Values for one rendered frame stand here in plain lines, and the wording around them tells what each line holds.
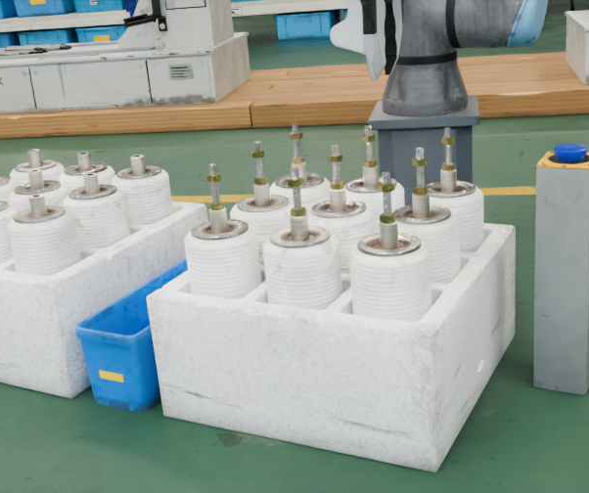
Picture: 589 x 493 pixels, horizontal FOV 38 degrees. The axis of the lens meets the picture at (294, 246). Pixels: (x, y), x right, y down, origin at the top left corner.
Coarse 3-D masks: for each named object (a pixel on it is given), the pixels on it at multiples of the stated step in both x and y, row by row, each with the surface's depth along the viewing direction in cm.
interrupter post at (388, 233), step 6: (396, 222) 101; (384, 228) 101; (390, 228) 101; (396, 228) 101; (384, 234) 101; (390, 234) 101; (396, 234) 101; (384, 240) 101; (390, 240) 101; (396, 240) 101; (384, 246) 102; (390, 246) 101; (396, 246) 102
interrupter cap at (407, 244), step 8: (360, 240) 104; (368, 240) 104; (376, 240) 104; (400, 240) 103; (408, 240) 103; (416, 240) 103; (360, 248) 101; (368, 248) 101; (376, 248) 101; (384, 248) 101; (392, 248) 101; (400, 248) 100; (408, 248) 100; (416, 248) 100; (384, 256) 99
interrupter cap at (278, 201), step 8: (248, 200) 124; (272, 200) 124; (280, 200) 123; (288, 200) 122; (240, 208) 121; (248, 208) 120; (256, 208) 120; (264, 208) 119; (272, 208) 119; (280, 208) 120
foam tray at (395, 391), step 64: (512, 256) 127; (192, 320) 110; (256, 320) 105; (320, 320) 101; (384, 320) 100; (448, 320) 100; (512, 320) 130; (192, 384) 114; (256, 384) 109; (320, 384) 104; (384, 384) 100; (448, 384) 102; (320, 448) 108; (384, 448) 103; (448, 448) 105
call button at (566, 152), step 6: (564, 144) 109; (570, 144) 109; (576, 144) 109; (558, 150) 107; (564, 150) 107; (570, 150) 106; (576, 150) 106; (582, 150) 107; (558, 156) 108; (564, 156) 107; (570, 156) 106; (576, 156) 106; (582, 156) 107
